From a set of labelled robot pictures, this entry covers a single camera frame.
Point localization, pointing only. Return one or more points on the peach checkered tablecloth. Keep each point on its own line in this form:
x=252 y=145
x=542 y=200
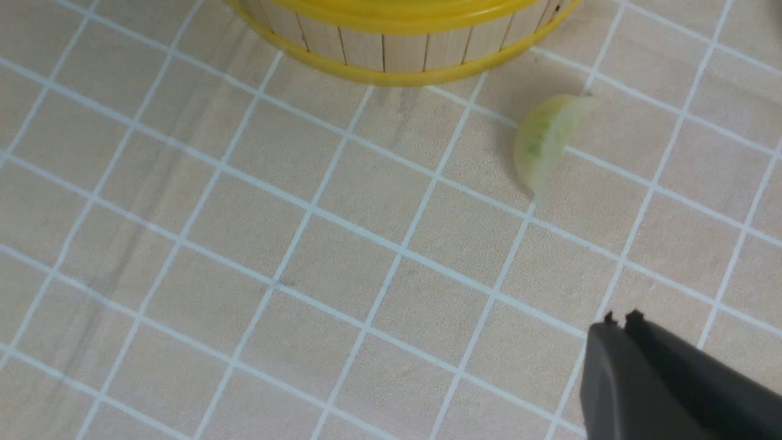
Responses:
x=203 y=238

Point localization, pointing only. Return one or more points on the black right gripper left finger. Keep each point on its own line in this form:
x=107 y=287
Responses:
x=624 y=393

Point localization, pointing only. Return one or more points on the bamboo steamer tray yellow rim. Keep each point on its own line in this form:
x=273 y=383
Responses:
x=403 y=43

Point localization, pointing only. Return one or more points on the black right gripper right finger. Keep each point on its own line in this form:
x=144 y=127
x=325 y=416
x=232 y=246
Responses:
x=727 y=404

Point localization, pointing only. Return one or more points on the green tinted dumpling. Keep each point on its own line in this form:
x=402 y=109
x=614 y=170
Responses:
x=542 y=136

